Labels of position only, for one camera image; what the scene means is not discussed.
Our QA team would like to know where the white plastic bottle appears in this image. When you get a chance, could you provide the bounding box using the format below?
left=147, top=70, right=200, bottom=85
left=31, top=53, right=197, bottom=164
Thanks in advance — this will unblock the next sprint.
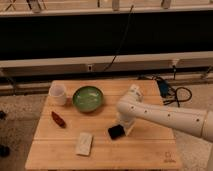
left=130, top=84, right=140, bottom=93

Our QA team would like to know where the white wall outlet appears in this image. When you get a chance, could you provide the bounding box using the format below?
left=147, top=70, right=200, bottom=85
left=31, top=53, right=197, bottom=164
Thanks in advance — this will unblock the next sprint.
left=88, top=65, right=93, bottom=72

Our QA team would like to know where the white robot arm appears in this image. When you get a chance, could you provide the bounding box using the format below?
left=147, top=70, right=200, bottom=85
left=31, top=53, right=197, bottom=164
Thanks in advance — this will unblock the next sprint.
left=116, top=85, right=213, bottom=171

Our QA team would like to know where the blue device with cables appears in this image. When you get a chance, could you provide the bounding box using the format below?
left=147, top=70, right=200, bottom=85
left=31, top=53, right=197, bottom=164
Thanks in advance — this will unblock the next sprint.
left=153, top=76, right=192, bottom=106

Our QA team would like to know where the black hanging cable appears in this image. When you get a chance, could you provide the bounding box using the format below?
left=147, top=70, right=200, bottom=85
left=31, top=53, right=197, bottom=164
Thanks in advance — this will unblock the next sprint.
left=102, top=3, right=135, bottom=72

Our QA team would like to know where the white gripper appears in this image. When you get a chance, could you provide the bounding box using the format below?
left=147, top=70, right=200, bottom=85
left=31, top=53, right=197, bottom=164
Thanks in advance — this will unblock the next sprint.
left=116, top=115, right=135, bottom=136

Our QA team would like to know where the green bowl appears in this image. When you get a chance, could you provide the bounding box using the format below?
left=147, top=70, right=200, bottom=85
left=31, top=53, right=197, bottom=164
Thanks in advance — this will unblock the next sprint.
left=72, top=86, right=104, bottom=113

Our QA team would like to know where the black eraser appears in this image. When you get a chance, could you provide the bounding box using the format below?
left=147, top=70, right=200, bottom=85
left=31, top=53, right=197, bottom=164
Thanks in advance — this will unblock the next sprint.
left=108, top=125, right=125, bottom=140

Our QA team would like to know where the white cup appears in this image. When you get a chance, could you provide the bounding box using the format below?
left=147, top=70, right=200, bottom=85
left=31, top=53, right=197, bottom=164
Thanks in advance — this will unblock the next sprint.
left=49, top=84, right=67, bottom=106

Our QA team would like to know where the white sponge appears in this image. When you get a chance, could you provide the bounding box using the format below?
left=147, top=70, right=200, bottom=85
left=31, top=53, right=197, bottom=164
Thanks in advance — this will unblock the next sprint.
left=75, top=132, right=93, bottom=156

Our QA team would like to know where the red chili pepper toy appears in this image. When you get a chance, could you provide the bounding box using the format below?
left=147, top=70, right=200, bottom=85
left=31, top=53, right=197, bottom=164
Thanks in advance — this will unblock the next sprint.
left=51, top=112, right=66, bottom=128

